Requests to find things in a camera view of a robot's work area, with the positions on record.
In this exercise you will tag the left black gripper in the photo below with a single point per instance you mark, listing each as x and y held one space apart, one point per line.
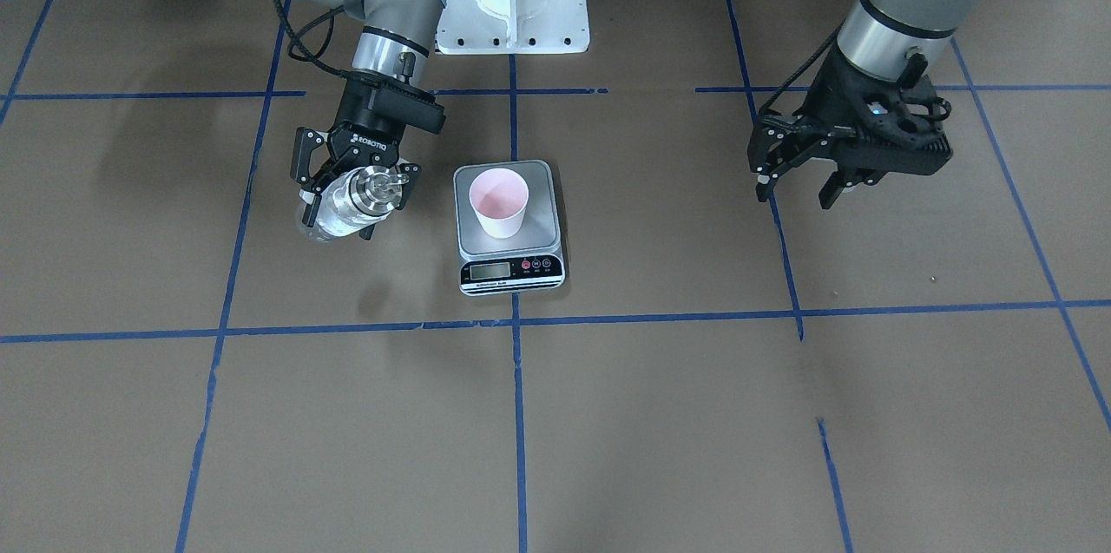
825 102

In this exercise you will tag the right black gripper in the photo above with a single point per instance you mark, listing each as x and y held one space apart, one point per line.
371 124

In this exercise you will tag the clear glass sauce bottle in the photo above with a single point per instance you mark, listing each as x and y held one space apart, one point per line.
333 213

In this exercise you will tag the pink paper cup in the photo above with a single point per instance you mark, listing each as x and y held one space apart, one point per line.
499 196

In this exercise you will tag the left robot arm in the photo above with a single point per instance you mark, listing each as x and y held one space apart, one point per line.
878 36

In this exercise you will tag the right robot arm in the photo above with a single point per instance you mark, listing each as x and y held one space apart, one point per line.
396 40

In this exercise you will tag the silver kitchen scale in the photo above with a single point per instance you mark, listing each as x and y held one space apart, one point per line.
531 259

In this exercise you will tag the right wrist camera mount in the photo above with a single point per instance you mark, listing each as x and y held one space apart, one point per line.
383 103

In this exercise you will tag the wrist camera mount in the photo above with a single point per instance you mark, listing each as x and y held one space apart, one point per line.
898 125
383 103

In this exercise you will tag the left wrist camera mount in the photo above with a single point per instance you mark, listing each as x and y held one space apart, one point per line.
898 125

